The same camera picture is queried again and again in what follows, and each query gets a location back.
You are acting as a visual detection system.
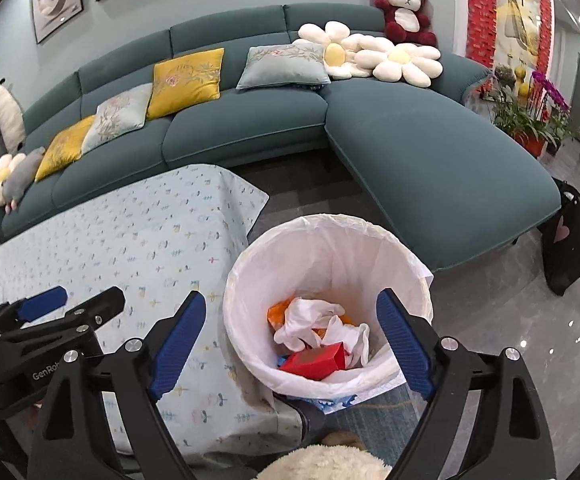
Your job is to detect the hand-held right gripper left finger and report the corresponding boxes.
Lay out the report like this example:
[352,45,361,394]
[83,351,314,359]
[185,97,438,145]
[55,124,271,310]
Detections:
[26,290,207,480]

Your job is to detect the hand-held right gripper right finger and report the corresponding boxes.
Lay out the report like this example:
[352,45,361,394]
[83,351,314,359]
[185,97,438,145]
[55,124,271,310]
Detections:
[376,287,556,480]

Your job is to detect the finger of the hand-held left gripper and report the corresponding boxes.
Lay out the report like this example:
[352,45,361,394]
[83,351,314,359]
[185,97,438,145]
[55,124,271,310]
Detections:
[0,286,68,341]
[0,286,127,341]

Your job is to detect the red cardboard box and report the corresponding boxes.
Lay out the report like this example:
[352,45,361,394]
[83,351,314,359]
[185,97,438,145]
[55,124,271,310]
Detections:
[278,341,351,381]

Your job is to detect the orange plastic bag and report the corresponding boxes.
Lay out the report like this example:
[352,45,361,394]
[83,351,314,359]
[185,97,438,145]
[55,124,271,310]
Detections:
[267,297,355,348]

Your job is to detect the trash bin with white liner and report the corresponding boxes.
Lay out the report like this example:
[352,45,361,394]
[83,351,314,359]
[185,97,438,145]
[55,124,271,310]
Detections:
[222,214,435,401]

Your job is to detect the floral light blue tablecloth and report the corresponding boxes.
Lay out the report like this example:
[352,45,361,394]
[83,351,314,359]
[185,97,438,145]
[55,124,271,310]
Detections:
[0,162,321,453]

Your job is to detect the grey seal plush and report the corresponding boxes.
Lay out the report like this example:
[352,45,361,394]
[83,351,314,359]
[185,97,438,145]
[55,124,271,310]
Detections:
[1,146,47,212]

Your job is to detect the fluffy cream fabric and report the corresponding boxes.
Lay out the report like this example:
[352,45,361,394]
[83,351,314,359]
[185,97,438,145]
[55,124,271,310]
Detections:
[255,442,393,480]

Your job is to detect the small yellow embroidered cushion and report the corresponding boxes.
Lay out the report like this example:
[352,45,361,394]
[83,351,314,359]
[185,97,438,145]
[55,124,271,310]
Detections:
[34,114,97,182]

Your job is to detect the teal sectional sofa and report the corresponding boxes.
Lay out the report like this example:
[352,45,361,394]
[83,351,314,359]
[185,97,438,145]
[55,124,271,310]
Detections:
[0,2,563,273]

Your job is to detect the light blue embroidered cushion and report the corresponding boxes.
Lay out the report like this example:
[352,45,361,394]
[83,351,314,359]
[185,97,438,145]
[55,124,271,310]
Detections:
[81,82,153,155]
[236,42,331,91]

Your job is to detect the white bolster plush toy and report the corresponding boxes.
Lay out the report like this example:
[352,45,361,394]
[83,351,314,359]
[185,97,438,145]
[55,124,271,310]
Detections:
[0,77,27,153]

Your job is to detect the black tote bag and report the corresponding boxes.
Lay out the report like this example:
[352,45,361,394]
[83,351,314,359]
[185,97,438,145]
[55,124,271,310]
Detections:
[540,177,580,297]

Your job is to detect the large yellow embroidered cushion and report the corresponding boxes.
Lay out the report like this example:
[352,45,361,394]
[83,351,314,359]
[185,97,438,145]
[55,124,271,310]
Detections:
[146,47,225,120]

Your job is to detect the potted green plant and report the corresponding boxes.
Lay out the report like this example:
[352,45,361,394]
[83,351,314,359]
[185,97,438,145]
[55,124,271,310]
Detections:
[490,67,550,158]

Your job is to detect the gold gourd ornament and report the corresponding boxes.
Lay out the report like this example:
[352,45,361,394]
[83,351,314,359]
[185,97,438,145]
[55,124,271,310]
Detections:
[512,64,533,101]

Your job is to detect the purple orchid plant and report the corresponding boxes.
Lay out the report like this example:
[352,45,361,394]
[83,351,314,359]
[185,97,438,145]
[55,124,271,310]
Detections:
[532,70,580,153]

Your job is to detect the small framed abstract painting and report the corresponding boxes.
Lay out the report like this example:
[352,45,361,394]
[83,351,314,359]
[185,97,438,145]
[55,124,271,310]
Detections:
[30,0,85,44]

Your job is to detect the red bear plush toy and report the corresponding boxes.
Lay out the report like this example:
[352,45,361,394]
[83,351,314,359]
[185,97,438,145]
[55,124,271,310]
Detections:
[374,0,438,48]

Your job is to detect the red bordered wall panel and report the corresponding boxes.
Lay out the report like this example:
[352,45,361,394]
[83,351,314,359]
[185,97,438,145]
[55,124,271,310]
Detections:
[464,0,555,68]

